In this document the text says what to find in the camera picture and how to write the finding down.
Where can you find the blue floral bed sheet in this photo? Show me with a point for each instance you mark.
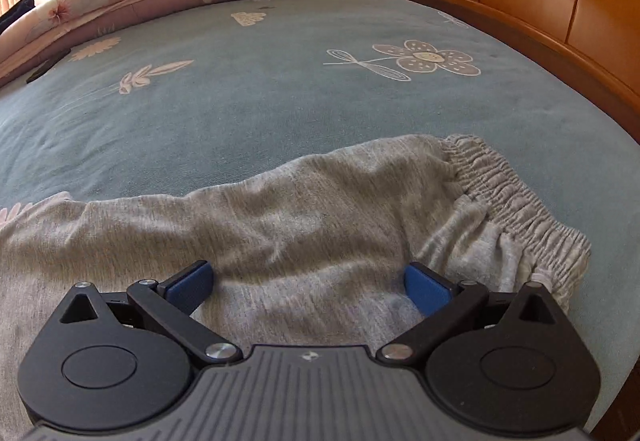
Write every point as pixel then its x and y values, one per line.
pixel 222 93

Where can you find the black garment on quilt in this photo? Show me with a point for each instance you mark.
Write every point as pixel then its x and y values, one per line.
pixel 15 13

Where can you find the black smartphone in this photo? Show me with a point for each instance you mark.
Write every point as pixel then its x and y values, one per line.
pixel 47 65

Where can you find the grey sweatpants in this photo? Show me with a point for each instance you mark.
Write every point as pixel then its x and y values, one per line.
pixel 310 253

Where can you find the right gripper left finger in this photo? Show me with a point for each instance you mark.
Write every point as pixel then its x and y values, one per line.
pixel 166 308

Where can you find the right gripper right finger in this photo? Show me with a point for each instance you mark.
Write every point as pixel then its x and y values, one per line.
pixel 446 307

